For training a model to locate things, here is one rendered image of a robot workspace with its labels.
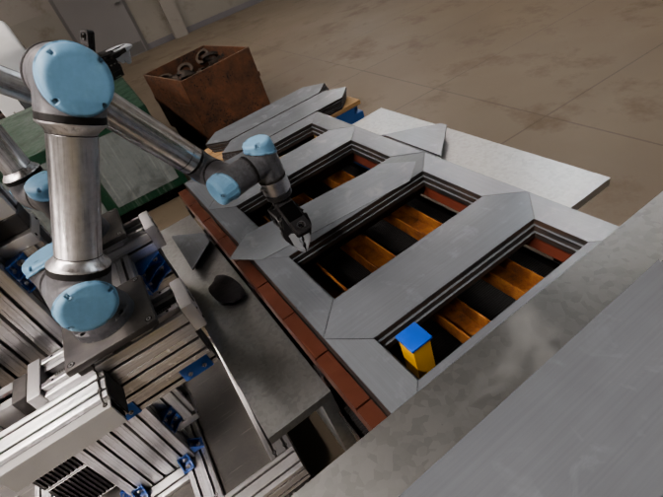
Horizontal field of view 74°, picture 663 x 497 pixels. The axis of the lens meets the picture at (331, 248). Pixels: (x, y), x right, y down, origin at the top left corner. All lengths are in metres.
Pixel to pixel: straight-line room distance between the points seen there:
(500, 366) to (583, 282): 0.23
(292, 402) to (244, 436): 0.63
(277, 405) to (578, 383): 0.79
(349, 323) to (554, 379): 0.54
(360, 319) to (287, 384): 0.32
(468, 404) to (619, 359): 0.22
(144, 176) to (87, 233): 3.03
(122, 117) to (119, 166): 2.86
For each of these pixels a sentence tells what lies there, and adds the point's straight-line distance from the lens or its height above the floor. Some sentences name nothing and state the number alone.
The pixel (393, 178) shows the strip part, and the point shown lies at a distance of 1.57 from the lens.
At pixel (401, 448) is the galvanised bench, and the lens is 0.72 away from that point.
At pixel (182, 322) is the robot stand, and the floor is 0.95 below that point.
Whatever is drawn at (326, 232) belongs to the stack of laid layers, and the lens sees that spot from 1.41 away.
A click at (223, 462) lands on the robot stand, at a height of 0.21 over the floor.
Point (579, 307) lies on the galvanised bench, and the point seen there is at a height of 1.05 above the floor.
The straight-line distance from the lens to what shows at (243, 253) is 1.47.
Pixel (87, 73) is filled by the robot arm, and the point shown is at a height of 1.57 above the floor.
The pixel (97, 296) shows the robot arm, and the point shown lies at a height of 1.22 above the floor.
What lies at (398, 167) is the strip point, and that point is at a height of 0.87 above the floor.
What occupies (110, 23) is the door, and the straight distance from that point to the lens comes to 11.45.
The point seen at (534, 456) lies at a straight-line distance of 0.68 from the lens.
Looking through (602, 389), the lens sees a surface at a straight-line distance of 0.74.
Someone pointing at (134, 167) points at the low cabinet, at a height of 0.42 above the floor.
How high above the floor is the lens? 1.69
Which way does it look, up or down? 38 degrees down
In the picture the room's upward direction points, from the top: 20 degrees counter-clockwise
